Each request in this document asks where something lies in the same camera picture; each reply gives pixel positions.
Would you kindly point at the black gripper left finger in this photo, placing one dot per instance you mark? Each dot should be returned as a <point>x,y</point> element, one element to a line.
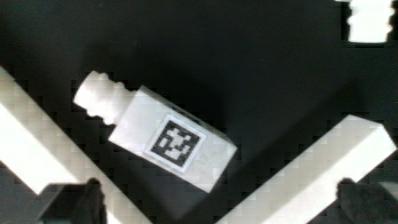
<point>76,205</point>

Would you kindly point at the white fence bar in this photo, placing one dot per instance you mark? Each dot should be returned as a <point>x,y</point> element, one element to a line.
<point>298,191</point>
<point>41,154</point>

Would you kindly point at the white front fence bar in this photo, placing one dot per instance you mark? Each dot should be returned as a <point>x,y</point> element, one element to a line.
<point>41,154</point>

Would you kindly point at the white table leg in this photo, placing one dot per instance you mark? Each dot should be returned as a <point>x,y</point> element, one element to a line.
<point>158,131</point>
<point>368,20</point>

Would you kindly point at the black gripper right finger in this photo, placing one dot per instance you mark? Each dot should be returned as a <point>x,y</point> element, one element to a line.
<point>368,201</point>

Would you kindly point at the white right fence bar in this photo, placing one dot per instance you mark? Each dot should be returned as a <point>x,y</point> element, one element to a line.
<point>298,191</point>

